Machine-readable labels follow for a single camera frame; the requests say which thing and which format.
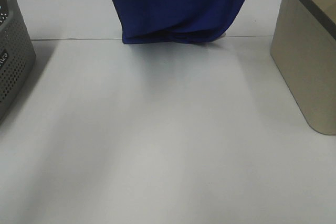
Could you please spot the beige bin with grey rim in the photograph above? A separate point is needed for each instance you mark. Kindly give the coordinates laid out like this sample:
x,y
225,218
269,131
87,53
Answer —
x,y
303,49

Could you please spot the grey perforated plastic basket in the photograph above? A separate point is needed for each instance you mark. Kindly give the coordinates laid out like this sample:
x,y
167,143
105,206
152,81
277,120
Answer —
x,y
17,53

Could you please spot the blue microfibre towel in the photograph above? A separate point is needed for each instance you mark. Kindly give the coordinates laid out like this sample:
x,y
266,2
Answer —
x,y
182,21

